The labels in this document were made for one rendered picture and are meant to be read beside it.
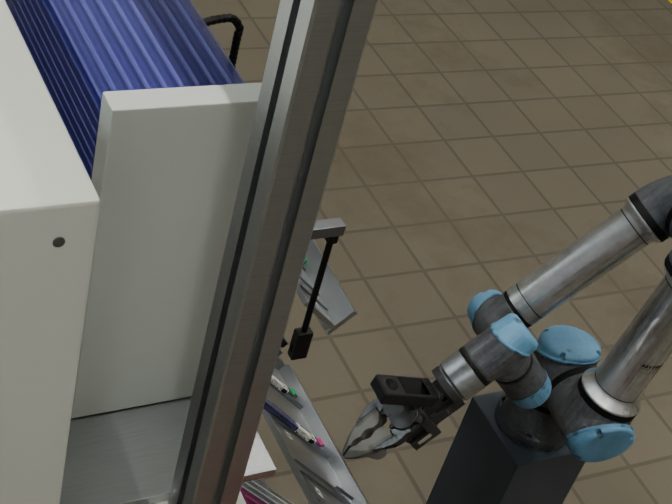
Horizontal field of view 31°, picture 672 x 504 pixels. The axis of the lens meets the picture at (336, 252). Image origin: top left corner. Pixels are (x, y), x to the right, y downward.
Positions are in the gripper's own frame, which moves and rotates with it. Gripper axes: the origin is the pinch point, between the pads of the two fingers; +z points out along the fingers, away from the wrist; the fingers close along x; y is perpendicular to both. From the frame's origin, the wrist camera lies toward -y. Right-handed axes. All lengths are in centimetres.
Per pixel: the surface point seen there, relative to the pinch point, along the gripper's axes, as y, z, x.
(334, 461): -3.4, 2.1, -2.4
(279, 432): -22.4, 3.1, -4.5
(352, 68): -120, -36, -53
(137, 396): -90, -4, -38
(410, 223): 122, -27, 127
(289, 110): -120, -31, -53
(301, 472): -22.2, 3.0, -12.2
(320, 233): -65, -23, -14
